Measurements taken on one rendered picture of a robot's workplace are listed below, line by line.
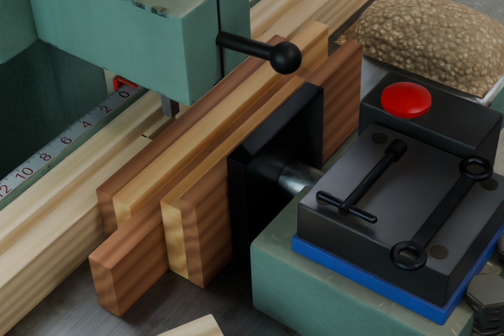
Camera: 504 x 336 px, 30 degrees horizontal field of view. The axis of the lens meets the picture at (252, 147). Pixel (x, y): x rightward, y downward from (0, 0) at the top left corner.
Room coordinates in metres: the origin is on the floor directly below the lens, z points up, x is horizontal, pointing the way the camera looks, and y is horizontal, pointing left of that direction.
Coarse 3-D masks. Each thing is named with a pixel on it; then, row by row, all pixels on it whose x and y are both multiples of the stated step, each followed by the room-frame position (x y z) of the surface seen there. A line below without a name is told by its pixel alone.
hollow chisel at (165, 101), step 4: (160, 96) 0.52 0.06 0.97; (164, 96) 0.52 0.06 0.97; (164, 100) 0.52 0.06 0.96; (168, 100) 0.51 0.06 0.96; (172, 100) 0.51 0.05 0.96; (164, 104) 0.52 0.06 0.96; (168, 104) 0.51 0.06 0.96; (172, 104) 0.51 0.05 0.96; (176, 104) 0.52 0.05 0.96; (164, 108) 0.52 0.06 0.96; (168, 108) 0.51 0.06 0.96; (172, 108) 0.51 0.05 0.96; (176, 108) 0.52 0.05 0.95; (164, 112) 0.52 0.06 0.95; (168, 112) 0.51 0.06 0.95; (172, 112) 0.51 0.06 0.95; (176, 112) 0.52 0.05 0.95; (172, 116) 0.51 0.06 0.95
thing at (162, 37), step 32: (32, 0) 0.54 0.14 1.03; (64, 0) 0.52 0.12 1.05; (96, 0) 0.50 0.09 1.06; (128, 0) 0.49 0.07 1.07; (160, 0) 0.48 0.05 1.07; (192, 0) 0.48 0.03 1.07; (224, 0) 0.49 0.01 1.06; (64, 32) 0.52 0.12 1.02; (96, 32) 0.51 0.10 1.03; (128, 32) 0.49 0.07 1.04; (160, 32) 0.47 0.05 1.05; (192, 32) 0.47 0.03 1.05; (96, 64) 0.51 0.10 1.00; (128, 64) 0.49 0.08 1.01; (160, 64) 0.47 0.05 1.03; (192, 64) 0.47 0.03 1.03; (224, 64) 0.49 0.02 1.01; (192, 96) 0.46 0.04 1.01
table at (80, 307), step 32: (384, 64) 0.63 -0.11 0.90; (64, 288) 0.40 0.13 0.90; (160, 288) 0.40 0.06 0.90; (192, 288) 0.40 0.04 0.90; (224, 288) 0.40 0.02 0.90; (32, 320) 0.38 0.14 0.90; (64, 320) 0.37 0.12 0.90; (96, 320) 0.37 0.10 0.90; (128, 320) 0.37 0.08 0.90; (160, 320) 0.37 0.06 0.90; (192, 320) 0.37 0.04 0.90; (224, 320) 0.37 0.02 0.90; (256, 320) 0.37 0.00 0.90
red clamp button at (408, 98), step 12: (396, 84) 0.45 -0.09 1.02; (408, 84) 0.44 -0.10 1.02; (384, 96) 0.44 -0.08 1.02; (396, 96) 0.43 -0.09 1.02; (408, 96) 0.43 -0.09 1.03; (420, 96) 0.43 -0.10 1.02; (384, 108) 0.43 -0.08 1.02; (396, 108) 0.43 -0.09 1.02; (408, 108) 0.42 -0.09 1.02; (420, 108) 0.42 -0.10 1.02
